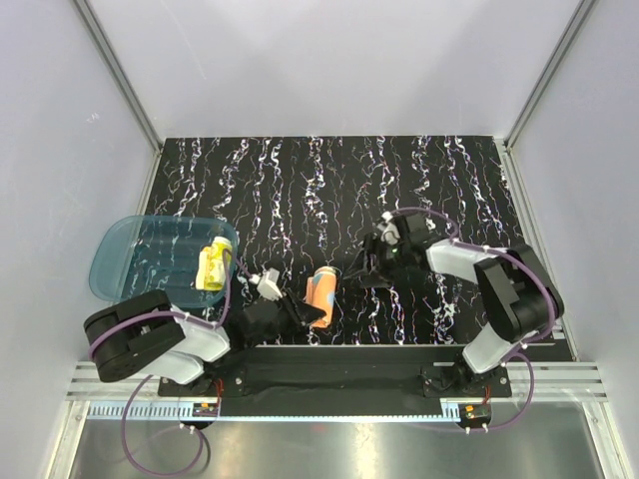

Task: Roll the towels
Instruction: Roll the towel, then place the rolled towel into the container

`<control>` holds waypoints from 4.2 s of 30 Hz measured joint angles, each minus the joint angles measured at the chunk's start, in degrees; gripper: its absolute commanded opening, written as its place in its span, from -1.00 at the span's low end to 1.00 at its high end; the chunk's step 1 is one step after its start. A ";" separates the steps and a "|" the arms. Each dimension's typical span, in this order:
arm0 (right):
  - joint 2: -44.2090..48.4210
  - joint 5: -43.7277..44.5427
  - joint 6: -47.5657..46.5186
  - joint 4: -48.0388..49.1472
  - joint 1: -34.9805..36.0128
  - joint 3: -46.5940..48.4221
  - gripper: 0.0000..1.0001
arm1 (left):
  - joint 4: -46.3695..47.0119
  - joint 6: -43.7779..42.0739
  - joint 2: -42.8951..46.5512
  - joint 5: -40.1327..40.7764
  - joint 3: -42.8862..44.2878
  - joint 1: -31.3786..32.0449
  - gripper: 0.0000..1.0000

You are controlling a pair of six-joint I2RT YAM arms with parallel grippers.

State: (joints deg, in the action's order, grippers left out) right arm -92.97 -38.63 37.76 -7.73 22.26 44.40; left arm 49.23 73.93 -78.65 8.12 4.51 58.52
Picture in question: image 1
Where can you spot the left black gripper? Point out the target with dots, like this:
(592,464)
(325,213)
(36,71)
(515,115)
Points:
(299,312)

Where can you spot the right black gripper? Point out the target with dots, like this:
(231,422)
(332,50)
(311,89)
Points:
(380,276)

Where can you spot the orange blue dotted towel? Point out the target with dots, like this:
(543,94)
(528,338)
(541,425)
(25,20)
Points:
(321,288)

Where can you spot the yellow white patterned towel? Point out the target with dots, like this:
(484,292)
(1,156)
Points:
(213,259)

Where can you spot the blue transparent plastic bin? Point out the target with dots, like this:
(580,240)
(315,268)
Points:
(143,253)

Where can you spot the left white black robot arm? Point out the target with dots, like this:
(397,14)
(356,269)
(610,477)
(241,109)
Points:
(147,334)

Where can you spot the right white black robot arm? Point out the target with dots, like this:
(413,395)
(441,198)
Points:
(519,298)

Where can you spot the black marble pattern mat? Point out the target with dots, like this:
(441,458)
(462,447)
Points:
(299,203)

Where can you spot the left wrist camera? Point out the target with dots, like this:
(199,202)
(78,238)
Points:
(267,284)

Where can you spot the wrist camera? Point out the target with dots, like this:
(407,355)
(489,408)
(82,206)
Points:
(267,284)
(410,228)

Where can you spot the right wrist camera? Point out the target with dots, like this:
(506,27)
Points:
(410,228)

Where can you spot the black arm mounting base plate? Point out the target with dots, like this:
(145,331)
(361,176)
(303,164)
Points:
(419,369)

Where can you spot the grey slotted cable duct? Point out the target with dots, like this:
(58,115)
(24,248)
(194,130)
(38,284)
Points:
(235,410)

